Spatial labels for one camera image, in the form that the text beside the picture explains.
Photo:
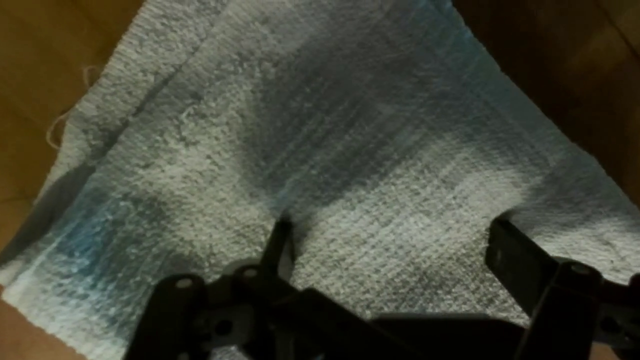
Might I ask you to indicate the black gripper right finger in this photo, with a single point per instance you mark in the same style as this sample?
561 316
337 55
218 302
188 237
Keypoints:
520 263

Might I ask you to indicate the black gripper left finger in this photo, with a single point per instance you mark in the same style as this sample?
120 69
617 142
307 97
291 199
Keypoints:
278 245

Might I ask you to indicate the grey towel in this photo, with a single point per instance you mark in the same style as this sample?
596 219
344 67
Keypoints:
346 133

